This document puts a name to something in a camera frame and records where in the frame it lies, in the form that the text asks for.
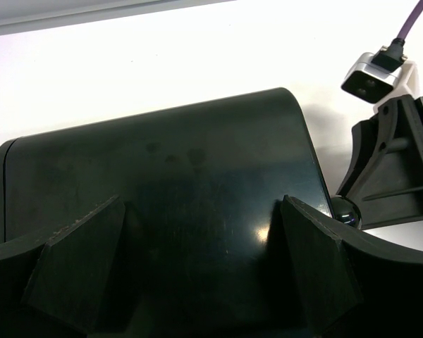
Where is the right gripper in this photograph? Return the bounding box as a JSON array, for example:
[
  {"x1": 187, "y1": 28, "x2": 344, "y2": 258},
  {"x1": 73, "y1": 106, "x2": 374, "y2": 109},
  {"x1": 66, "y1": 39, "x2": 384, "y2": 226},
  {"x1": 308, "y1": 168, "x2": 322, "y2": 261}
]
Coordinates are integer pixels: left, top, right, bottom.
[{"x1": 338, "y1": 95, "x2": 423, "y2": 229}]

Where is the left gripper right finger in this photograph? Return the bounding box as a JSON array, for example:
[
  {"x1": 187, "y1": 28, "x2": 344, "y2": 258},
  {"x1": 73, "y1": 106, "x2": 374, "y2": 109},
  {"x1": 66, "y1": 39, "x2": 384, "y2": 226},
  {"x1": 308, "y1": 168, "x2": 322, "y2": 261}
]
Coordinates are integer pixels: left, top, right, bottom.
[{"x1": 281, "y1": 196, "x2": 423, "y2": 337}]

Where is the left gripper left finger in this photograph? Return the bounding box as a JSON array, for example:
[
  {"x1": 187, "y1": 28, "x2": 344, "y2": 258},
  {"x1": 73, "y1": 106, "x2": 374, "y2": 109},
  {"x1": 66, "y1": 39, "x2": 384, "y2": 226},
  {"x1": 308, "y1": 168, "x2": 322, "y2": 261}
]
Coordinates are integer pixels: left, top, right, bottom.
[{"x1": 0, "y1": 196, "x2": 125, "y2": 337}]

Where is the pink top drawer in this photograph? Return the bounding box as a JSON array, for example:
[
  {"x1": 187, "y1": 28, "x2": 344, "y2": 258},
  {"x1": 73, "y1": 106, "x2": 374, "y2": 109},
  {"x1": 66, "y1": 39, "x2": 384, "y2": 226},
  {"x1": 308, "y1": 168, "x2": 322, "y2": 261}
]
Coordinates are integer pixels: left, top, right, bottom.
[{"x1": 331, "y1": 195, "x2": 362, "y2": 230}]

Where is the black drawer cabinet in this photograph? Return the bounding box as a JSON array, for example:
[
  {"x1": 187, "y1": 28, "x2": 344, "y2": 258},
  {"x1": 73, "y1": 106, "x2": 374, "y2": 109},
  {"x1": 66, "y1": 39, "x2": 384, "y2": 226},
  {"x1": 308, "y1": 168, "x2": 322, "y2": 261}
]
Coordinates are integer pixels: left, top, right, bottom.
[{"x1": 0, "y1": 88, "x2": 331, "y2": 337}]

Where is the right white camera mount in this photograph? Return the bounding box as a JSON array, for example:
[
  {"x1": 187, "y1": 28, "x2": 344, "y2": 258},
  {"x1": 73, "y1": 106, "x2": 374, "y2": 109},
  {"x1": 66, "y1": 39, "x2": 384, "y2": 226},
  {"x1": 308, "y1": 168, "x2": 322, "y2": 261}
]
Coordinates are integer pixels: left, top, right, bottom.
[{"x1": 341, "y1": 52, "x2": 420, "y2": 113}]

